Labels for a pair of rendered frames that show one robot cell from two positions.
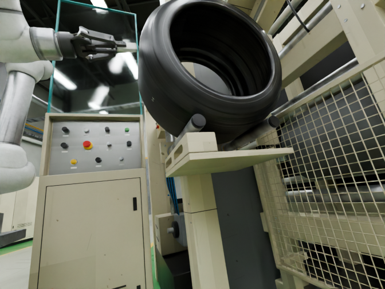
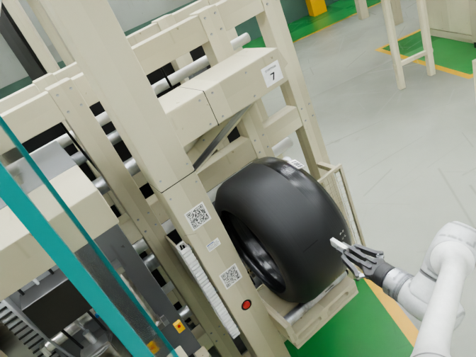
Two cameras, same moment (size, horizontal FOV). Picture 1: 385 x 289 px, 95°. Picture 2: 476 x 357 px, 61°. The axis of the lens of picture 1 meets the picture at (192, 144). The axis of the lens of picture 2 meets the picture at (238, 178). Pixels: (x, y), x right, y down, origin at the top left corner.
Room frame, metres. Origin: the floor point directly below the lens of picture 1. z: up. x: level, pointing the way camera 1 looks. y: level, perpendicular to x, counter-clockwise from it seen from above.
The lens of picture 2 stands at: (0.75, 1.21, 2.20)
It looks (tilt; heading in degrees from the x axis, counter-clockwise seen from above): 29 degrees down; 269
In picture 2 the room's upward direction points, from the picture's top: 25 degrees counter-clockwise
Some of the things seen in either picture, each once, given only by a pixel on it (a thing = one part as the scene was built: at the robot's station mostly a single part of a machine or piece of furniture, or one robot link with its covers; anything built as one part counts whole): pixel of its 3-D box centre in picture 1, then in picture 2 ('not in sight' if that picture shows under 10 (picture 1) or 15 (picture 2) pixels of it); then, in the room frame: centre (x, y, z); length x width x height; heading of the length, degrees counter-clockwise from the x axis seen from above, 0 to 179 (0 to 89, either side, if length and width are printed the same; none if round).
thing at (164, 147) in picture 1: (200, 151); (263, 307); (0.86, -0.04, 0.90); 0.40 x 0.03 x 0.10; 110
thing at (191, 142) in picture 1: (184, 156); (319, 307); (0.64, 0.03, 0.83); 0.36 x 0.09 x 0.06; 20
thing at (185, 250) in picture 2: not in sight; (210, 292); (0.99, 0.07, 1.19); 0.05 x 0.04 x 0.48; 110
